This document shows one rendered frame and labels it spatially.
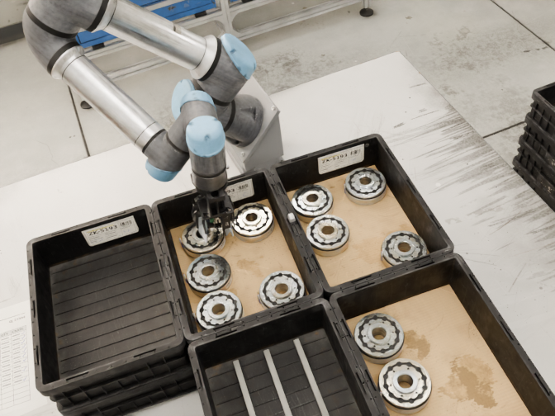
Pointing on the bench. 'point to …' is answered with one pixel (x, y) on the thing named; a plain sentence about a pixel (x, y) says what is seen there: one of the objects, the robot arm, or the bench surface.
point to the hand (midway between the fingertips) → (215, 231)
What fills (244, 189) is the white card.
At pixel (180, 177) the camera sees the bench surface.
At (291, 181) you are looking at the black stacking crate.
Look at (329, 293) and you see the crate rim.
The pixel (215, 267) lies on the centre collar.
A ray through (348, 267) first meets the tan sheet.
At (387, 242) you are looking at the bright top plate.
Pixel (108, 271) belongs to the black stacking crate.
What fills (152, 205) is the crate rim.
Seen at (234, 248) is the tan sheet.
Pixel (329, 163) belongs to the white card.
